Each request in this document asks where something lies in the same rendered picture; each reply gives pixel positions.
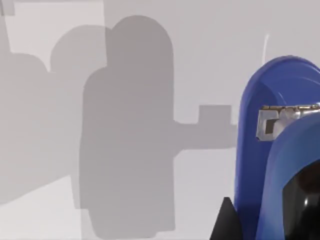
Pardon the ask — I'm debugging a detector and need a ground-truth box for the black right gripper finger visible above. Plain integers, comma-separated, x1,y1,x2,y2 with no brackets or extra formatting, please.
209,196,240,240

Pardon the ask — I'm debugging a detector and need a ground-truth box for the blue stapler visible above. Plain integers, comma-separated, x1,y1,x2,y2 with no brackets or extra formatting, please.
234,55,320,240

